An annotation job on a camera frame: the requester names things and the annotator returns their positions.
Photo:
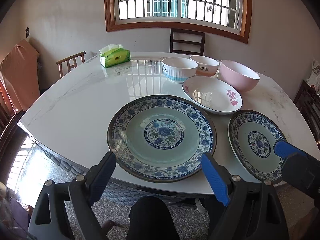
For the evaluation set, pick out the wooden framed barred window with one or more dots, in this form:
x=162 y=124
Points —
x=227 y=18

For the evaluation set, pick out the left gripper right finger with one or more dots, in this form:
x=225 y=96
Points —
x=217 y=176

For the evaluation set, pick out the blue ribbed white bowl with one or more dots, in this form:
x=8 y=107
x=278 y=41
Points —
x=178 y=69

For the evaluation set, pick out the white pink-flower plate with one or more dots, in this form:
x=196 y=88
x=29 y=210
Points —
x=212 y=95

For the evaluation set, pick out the dark wooden bench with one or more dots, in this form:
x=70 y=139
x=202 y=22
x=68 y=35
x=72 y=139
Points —
x=8 y=131

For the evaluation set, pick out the dark wooden side furniture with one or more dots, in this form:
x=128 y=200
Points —
x=307 y=102

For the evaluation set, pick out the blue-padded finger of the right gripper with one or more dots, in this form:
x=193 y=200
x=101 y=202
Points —
x=283 y=149

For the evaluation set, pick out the white bag on cabinet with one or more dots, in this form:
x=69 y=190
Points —
x=313 y=79

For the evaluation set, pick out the black wall switch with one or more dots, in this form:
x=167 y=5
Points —
x=27 y=33

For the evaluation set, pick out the white Rabbit bowl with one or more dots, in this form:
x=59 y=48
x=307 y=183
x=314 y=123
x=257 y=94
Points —
x=206 y=65

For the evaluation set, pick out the green tissue pack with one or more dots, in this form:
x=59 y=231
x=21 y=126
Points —
x=114 y=54

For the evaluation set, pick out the large pink bowl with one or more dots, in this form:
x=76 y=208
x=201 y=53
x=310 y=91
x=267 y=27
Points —
x=237 y=75

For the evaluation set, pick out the dark wooden chair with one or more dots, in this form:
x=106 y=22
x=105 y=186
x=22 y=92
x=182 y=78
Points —
x=184 y=37

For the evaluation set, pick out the light wooden chair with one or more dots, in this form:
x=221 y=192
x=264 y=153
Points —
x=71 y=62

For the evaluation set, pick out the small blue floral plate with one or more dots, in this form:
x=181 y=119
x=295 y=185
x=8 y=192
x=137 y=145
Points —
x=252 y=137

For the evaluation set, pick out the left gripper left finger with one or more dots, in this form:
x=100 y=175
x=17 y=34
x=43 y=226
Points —
x=98 y=177

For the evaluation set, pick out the large blue floral plate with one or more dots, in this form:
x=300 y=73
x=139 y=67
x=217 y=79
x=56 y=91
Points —
x=161 y=138

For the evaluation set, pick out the orange cloth covered furniture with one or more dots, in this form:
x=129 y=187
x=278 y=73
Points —
x=19 y=79

